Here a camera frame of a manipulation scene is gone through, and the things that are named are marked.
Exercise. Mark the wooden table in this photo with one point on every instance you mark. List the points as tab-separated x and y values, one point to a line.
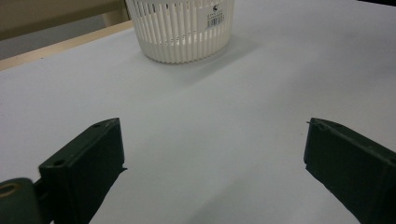
46	51

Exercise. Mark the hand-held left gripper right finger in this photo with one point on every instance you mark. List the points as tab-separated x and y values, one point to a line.
351	168

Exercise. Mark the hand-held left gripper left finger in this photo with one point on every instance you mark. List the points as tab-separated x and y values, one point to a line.
87	161

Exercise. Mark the white table mat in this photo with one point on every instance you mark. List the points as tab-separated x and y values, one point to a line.
202	124

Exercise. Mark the beige wooden desk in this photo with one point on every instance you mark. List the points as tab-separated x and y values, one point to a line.
46	15

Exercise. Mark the white plastic basket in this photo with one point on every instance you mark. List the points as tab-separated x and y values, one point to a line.
180	34

